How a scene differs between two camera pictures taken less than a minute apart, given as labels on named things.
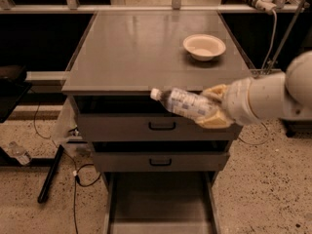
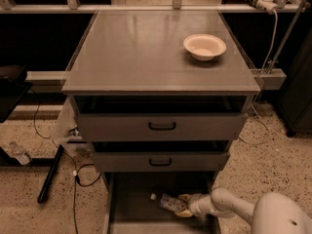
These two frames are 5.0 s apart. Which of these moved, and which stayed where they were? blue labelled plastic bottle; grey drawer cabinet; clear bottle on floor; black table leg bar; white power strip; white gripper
Moved: white gripper; blue labelled plastic bottle
Stayed: clear bottle on floor; white power strip; black table leg bar; grey drawer cabinet
